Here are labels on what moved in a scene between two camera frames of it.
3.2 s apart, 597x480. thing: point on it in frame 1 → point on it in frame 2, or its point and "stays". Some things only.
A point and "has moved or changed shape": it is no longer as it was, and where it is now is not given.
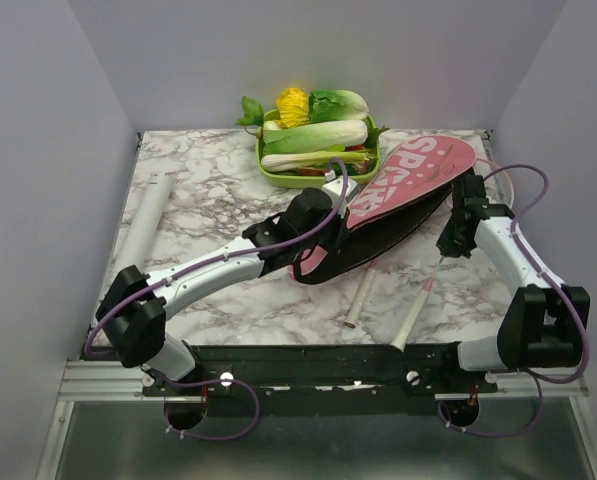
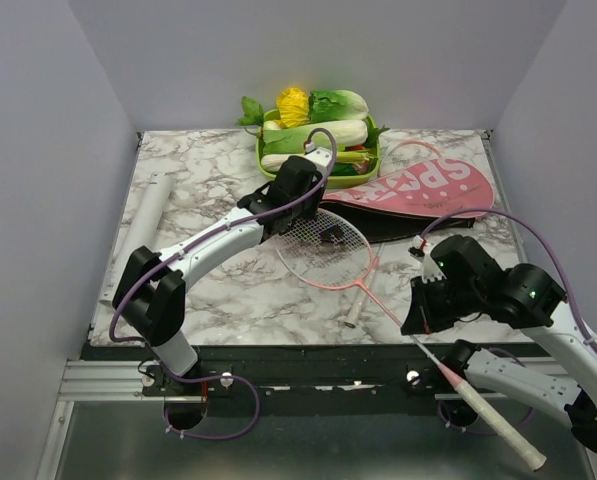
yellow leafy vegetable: [293, 108] stays
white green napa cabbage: [314, 137] stays
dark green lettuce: [335, 105] stays
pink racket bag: [395, 203] has moved or changed shape
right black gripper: [451, 238] → [429, 304]
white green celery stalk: [278, 161] stays
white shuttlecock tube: [134, 247] stays
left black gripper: [338, 220] → [292, 215]
